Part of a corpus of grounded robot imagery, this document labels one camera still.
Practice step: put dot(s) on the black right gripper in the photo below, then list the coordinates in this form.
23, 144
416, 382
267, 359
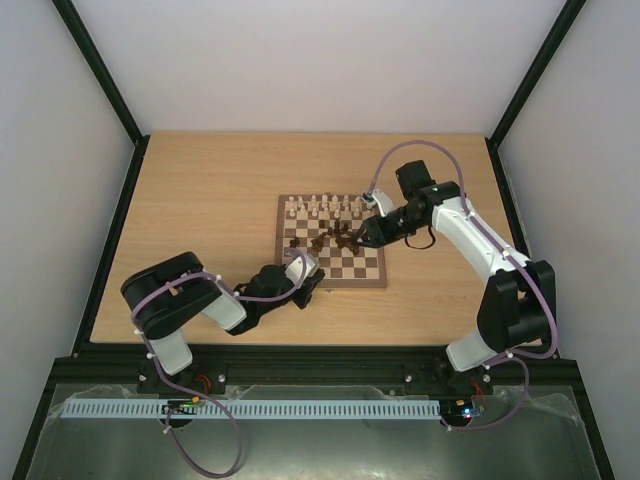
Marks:
379, 231

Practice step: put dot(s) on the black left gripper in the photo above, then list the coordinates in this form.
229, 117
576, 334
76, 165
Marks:
308, 284

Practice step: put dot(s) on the dark brown knight chess piece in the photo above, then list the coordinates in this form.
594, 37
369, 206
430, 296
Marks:
346, 243

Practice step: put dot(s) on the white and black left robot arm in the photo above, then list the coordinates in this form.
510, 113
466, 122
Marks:
164, 297

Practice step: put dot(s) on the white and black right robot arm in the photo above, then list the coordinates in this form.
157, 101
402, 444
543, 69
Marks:
518, 304

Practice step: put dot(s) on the wooden chessboard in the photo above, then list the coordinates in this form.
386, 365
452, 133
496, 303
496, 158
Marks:
330, 216

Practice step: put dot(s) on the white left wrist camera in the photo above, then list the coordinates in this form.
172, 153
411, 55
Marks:
301, 268

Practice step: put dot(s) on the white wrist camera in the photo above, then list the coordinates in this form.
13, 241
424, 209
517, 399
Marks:
376, 198
301, 268

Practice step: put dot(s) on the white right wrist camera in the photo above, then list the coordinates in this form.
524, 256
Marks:
376, 198

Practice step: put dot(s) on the black aluminium frame rail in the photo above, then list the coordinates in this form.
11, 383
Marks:
411, 370

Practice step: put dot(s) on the light blue slotted cable duct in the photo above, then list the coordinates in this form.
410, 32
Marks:
254, 409

